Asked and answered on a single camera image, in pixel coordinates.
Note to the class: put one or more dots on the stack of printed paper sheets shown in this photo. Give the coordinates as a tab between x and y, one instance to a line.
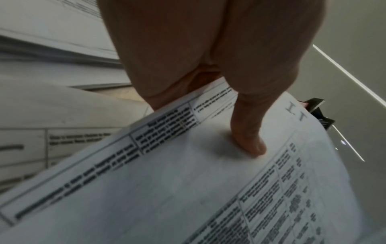
51	35

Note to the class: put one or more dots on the printed paper sheet with table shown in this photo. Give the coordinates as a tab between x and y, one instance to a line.
54	133

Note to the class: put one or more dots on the black binder clip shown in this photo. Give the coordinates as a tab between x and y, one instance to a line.
320	111

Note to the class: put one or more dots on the person's left hand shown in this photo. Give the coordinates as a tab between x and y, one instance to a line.
193	47

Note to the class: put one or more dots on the printed white paper sheet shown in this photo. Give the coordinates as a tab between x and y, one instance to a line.
181	181

